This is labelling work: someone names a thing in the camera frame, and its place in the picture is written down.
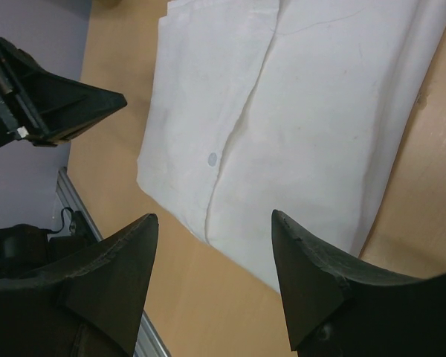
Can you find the aluminium mounting rail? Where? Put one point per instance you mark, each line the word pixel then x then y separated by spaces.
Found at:
pixel 107 282

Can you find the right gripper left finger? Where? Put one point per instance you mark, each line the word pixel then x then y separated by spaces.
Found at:
pixel 33 323

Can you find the white long sleeve shirt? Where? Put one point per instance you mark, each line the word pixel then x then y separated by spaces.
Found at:
pixel 298 106

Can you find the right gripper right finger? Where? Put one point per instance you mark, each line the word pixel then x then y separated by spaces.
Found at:
pixel 338 305

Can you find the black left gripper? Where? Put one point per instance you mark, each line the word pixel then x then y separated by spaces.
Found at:
pixel 46 109

